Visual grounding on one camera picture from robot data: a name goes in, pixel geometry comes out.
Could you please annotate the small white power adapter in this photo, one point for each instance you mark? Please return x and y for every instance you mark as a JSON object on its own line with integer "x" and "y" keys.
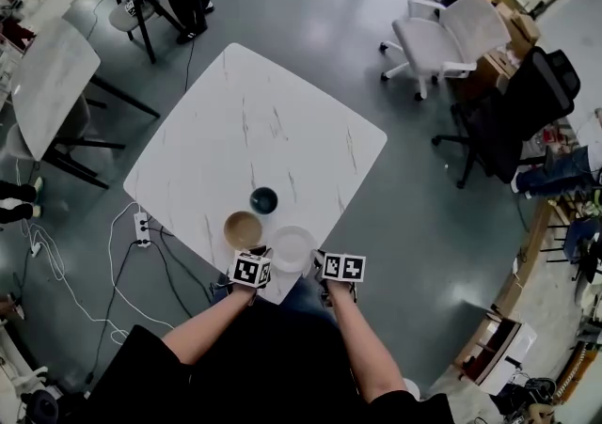
{"x": 36, "y": 250}

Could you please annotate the person's black shirt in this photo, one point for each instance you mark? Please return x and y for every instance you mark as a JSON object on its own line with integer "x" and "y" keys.
{"x": 263, "y": 365}

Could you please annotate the person's blue jeans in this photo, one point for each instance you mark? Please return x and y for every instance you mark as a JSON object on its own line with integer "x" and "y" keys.
{"x": 301, "y": 293}

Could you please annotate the white marble side table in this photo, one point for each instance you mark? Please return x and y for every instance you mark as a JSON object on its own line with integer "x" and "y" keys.
{"x": 49, "y": 83}

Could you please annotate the black mesh office chair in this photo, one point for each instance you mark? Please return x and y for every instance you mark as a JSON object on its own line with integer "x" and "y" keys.
{"x": 512, "y": 116}

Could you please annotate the white power strip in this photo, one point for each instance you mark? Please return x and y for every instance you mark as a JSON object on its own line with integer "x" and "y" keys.
{"x": 141, "y": 228}

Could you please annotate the cardboard box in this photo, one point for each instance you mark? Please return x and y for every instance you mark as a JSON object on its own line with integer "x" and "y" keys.
{"x": 519, "y": 29}

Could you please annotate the dark blue bowl dish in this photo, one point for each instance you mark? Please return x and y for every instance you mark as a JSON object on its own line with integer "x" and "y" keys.
{"x": 263, "y": 200}

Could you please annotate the tan bowl dish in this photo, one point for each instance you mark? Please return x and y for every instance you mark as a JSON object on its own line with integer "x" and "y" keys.
{"x": 242, "y": 230}

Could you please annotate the white marble square table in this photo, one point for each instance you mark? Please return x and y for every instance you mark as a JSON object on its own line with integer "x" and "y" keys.
{"x": 254, "y": 149}

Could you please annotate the white plate dish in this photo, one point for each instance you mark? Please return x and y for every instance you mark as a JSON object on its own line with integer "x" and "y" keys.
{"x": 292, "y": 249}

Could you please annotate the person's right forearm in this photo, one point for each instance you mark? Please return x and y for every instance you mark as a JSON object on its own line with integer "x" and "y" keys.
{"x": 362, "y": 344}

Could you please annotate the white office chair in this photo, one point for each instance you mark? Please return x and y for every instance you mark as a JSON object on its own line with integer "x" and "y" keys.
{"x": 449, "y": 39}

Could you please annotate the grey chair with black legs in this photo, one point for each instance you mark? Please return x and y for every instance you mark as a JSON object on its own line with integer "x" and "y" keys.
{"x": 138, "y": 8}

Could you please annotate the person's left forearm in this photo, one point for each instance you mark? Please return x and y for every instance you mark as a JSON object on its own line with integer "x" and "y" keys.
{"x": 212, "y": 324}

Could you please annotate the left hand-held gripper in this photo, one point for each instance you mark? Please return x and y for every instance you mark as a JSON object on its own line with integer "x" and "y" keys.
{"x": 248, "y": 271}

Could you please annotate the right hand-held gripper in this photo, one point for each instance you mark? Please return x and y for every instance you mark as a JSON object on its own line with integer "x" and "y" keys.
{"x": 343, "y": 268}

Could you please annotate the white wooden cabinet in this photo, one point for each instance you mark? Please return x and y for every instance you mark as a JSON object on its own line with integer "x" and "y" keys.
{"x": 501, "y": 354}

